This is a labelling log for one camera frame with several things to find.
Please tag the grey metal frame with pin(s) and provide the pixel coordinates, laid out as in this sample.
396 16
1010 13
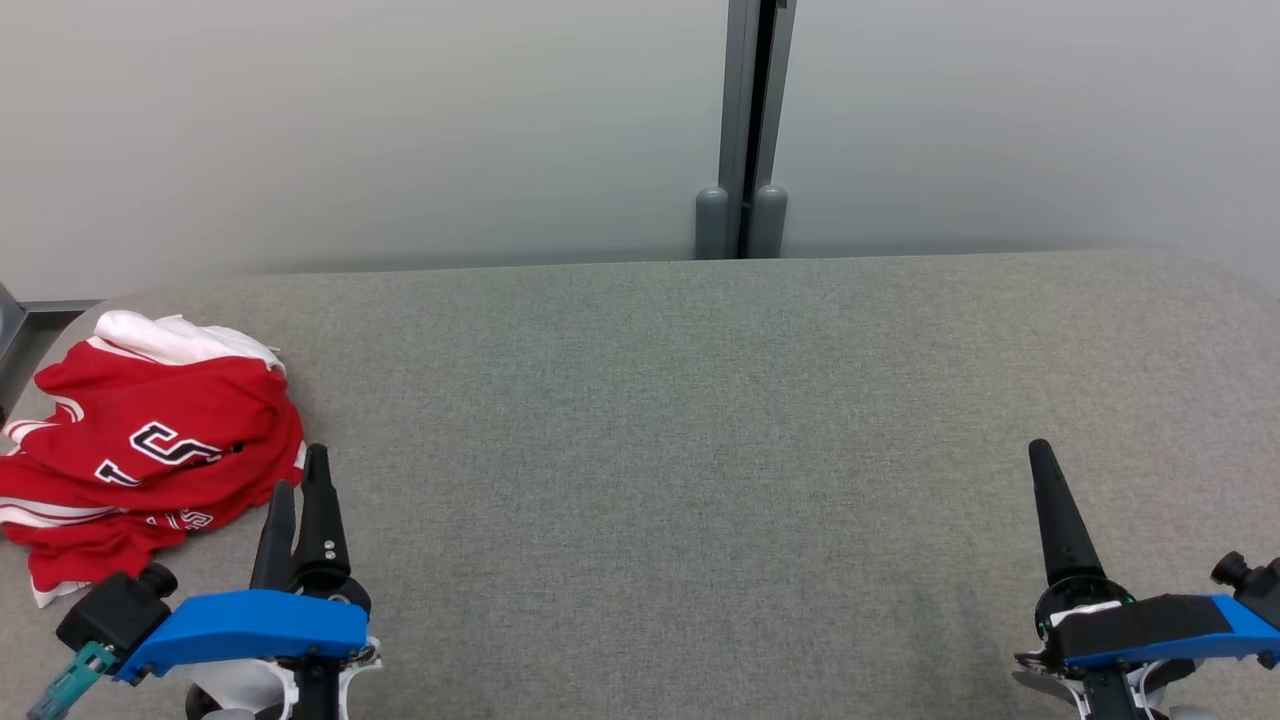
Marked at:
30 330

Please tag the grey partition post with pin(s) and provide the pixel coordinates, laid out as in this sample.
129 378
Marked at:
745 130

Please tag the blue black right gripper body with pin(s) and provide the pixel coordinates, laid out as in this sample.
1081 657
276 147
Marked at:
1150 625

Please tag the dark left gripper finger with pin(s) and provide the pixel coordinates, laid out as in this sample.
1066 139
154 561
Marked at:
322 530
275 540

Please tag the red white sleeved shirt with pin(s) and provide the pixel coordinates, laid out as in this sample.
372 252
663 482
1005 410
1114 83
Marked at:
170 400

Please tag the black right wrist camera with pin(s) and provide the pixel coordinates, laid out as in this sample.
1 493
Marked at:
1255 585

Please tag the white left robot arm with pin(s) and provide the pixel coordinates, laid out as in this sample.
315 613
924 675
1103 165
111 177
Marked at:
240 690

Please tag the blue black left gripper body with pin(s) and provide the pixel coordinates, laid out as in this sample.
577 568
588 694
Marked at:
250 625

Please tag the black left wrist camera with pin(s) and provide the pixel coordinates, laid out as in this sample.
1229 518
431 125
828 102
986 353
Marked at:
115 610

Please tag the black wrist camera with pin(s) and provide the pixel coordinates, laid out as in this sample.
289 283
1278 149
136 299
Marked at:
115 610
1255 585

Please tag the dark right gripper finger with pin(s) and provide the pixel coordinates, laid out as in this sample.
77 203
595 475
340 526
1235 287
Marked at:
1062 520

